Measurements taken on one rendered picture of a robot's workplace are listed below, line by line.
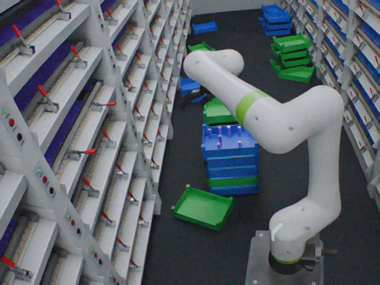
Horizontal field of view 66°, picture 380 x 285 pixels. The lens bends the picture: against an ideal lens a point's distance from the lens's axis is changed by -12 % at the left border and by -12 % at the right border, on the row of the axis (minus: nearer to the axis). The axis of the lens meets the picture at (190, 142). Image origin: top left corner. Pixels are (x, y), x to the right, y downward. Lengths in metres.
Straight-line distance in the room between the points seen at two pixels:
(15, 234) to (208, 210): 1.28
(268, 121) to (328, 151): 0.25
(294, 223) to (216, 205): 0.93
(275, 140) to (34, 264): 0.67
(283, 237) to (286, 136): 0.38
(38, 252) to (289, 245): 0.76
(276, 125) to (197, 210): 1.22
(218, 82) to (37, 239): 0.68
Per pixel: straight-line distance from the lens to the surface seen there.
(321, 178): 1.05
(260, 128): 0.82
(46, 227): 0.93
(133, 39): 1.86
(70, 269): 1.05
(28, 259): 0.89
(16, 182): 0.80
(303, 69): 3.18
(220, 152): 1.74
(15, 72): 0.84
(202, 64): 1.08
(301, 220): 1.09
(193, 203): 1.98
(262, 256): 1.31
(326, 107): 0.89
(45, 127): 0.93
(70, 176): 1.03
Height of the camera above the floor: 1.52
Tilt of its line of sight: 39 degrees down
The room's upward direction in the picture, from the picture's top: 12 degrees counter-clockwise
